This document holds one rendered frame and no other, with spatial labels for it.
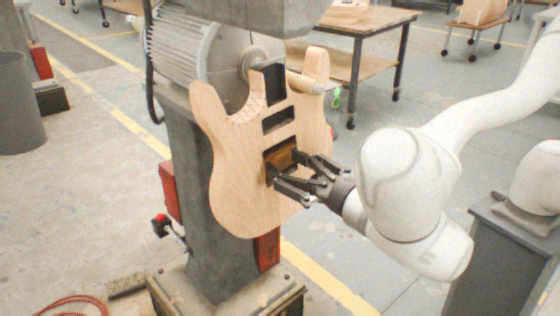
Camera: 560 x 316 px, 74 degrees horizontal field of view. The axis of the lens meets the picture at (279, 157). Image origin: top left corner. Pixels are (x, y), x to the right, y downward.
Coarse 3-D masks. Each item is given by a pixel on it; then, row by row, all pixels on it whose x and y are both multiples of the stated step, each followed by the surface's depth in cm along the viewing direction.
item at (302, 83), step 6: (288, 72) 82; (288, 78) 81; (294, 78) 80; (300, 78) 79; (306, 78) 79; (288, 84) 82; (294, 84) 80; (300, 84) 79; (306, 84) 78; (312, 84) 77; (300, 90) 80; (306, 90) 78
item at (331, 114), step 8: (328, 80) 121; (328, 88) 114; (328, 96) 114; (336, 96) 117; (328, 104) 116; (328, 112) 117; (336, 112) 120; (328, 120) 119; (336, 120) 122; (336, 128) 124; (336, 136) 126
